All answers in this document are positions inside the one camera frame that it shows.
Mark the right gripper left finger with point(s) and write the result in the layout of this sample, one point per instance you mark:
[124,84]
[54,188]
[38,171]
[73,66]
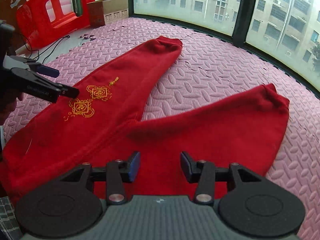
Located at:
[119,172]

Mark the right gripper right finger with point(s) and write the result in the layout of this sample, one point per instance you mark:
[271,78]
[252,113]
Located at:
[203,174]

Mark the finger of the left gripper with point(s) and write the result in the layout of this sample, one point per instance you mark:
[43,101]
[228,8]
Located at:
[39,68]
[29,82]

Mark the red embroidered pants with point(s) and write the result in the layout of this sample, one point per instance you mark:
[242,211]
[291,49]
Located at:
[104,123]

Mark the red plastic stool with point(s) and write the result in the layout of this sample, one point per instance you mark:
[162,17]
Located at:
[43,21]

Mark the brown cardboard box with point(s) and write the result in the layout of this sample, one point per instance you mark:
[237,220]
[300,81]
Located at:
[104,12]

